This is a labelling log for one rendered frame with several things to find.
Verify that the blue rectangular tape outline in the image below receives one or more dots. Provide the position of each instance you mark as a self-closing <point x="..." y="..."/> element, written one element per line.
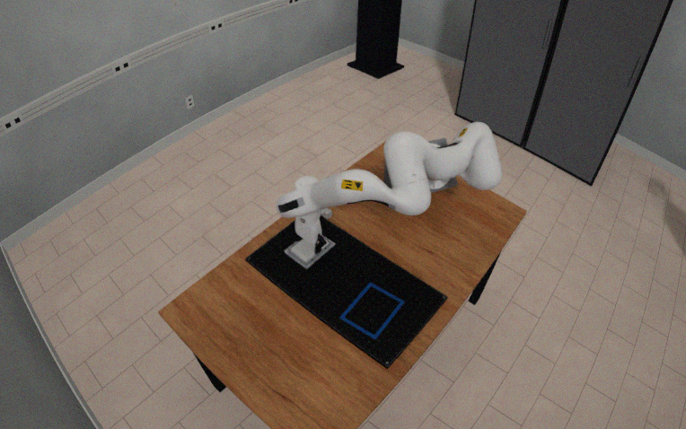
<point x="384" y="324"/>

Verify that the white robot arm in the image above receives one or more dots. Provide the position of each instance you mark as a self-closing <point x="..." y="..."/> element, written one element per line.
<point x="404" y="153"/>

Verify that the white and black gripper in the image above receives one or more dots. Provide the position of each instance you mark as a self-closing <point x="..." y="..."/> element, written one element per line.
<point x="311" y="232"/>

